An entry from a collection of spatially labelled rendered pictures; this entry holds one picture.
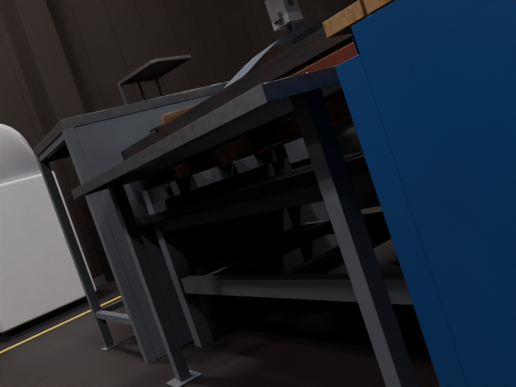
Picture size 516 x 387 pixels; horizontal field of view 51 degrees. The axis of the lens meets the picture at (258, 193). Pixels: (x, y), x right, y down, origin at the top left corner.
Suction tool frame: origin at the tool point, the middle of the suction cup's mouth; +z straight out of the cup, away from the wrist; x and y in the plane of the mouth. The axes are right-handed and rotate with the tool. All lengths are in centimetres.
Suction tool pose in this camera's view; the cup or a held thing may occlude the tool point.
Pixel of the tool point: (293, 38)
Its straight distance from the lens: 188.4
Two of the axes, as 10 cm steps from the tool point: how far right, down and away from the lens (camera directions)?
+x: 7.5, -3.0, 6.0
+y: 5.8, -1.5, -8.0
